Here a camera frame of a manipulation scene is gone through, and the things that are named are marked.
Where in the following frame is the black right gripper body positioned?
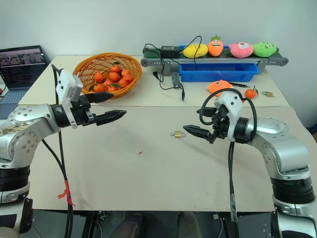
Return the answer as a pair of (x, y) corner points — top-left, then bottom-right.
(208, 105), (235, 145)

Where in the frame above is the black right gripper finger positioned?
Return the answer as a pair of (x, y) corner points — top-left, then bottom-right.
(196, 108), (216, 118)
(183, 124), (213, 141)

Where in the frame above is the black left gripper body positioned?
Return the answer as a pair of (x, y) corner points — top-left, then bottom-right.
(70, 96), (97, 126)

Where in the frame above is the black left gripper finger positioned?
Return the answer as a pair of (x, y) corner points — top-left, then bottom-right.
(95, 109), (127, 126)
(81, 91), (115, 104)

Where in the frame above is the orange round plush toy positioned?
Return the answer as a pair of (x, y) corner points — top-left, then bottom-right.
(206, 79), (234, 97)

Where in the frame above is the orange woven basket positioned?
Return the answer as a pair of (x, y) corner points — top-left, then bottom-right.
(72, 52), (143, 99)

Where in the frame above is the blue plastic bin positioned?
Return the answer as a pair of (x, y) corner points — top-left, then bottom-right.
(178, 62), (261, 83)

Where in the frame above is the tangerine with green leaf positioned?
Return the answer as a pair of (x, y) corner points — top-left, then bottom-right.
(245, 85), (259, 100)

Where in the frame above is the yellow plush toy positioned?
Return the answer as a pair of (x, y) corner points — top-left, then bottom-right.
(182, 43), (209, 59)

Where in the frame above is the orange carrot plush toy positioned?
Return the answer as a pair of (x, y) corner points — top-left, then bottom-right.
(207, 35), (224, 57)

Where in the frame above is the small grey conveyor belt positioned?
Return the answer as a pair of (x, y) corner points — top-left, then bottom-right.
(140, 44), (289, 90)

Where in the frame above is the pink plush toy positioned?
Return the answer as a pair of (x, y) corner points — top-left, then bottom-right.
(228, 41), (254, 59)

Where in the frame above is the black power adapter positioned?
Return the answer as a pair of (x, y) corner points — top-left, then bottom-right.
(160, 45), (180, 59)

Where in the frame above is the grey laptop computer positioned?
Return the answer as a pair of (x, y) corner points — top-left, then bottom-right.
(0, 45), (49, 120)

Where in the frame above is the red tape strip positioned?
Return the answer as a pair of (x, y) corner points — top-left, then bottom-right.
(57, 180), (75, 207)

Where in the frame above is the green plush toy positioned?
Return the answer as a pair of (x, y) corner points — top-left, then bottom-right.
(252, 41), (278, 58)

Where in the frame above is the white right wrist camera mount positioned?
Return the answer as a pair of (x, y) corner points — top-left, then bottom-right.
(213, 91), (245, 142)

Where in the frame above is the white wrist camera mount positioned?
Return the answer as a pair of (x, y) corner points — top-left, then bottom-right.
(213, 91), (245, 142)
(55, 69), (84, 130)

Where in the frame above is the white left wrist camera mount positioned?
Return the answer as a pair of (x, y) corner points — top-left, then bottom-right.
(55, 69), (84, 130)

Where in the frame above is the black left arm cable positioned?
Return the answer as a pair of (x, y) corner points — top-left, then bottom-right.
(41, 64), (75, 238)

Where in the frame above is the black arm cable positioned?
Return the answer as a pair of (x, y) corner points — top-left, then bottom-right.
(200, 87), (258, 238)
(41, 64), (75, 238)

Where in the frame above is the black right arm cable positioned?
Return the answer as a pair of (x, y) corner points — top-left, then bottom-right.
(200, 87), (258, 238)

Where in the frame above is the black power cord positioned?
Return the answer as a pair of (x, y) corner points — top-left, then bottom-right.
(144, 35), (203, 101)

